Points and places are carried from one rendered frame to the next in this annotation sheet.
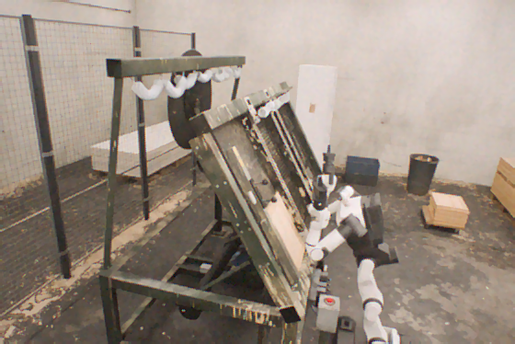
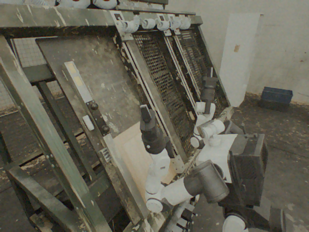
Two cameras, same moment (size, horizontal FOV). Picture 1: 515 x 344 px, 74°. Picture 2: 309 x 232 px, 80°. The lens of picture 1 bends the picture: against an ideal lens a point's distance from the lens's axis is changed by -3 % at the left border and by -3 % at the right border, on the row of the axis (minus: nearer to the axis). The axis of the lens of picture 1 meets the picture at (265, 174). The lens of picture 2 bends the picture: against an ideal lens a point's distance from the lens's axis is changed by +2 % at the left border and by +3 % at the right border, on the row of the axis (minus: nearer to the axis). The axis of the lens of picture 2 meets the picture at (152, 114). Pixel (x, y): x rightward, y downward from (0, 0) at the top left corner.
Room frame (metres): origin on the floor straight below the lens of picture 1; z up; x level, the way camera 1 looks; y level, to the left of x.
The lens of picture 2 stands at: (1.29, -0.54, 1.90)
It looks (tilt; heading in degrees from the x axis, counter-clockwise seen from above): 27 degrees down; 21
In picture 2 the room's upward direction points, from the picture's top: straight up
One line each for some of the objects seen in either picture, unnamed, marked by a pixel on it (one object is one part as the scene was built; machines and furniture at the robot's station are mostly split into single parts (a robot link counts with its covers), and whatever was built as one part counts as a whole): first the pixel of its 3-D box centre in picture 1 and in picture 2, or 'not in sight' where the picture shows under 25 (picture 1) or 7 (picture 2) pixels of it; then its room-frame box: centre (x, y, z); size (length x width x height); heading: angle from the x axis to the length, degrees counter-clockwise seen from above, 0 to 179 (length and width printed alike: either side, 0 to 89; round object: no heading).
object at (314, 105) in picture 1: (313, 124); (237, 62); (6.28, -0.81, 1.03); 0.61 x 0.58 x 2.05; 165
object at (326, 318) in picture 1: (327, 314); not in sight; (1.66, -0.42, 0.84); 0.12 x 0.12 x 0.18; 77
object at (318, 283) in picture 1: (320, 287); (183, 220); (2.10, -0.45, 0.69); 0.50 x 0.14 x 0.24; 167
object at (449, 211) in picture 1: (442, 212); not in sight; (4.64, -2.64, 0.20); 0.61 x 0.53 x 0.40; 165
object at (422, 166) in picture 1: (420, 174); not in sight; (5.94, -2.79, 0.33); 0.52 x 0.51 x 0.65; 165
